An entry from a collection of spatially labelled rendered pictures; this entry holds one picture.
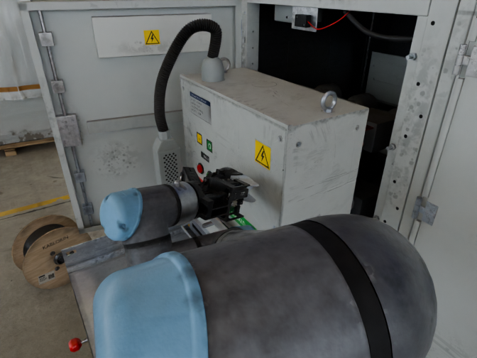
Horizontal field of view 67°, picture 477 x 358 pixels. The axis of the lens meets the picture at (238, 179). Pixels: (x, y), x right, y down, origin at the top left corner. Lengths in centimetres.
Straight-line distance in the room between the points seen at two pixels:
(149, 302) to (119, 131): 110
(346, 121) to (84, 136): 83
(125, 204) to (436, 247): 62
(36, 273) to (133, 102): 141
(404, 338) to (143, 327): 13
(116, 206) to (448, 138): 59
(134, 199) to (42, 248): 178
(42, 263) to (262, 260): 220
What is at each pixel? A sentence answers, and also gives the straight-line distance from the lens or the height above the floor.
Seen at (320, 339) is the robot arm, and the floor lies 148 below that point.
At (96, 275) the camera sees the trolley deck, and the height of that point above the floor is 85.
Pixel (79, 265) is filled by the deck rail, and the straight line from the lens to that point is 125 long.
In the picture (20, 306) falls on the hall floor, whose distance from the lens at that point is 250.
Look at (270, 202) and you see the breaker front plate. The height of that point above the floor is 120.
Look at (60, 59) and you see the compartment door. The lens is 120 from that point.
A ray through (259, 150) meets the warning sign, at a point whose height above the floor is 131.
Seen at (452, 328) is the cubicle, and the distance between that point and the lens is 94.
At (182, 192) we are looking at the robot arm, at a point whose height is 131.
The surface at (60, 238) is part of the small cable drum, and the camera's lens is 233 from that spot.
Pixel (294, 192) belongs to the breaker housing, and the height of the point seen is 124.
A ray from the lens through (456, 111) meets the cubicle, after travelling 75.
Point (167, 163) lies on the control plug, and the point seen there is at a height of 116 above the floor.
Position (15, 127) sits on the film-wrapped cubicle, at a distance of 452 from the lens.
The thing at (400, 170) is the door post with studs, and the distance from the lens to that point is 87.
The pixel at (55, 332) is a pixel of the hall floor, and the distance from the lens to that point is 228.
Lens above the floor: 163
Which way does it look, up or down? 29 degrees down
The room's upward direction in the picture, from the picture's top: straight up
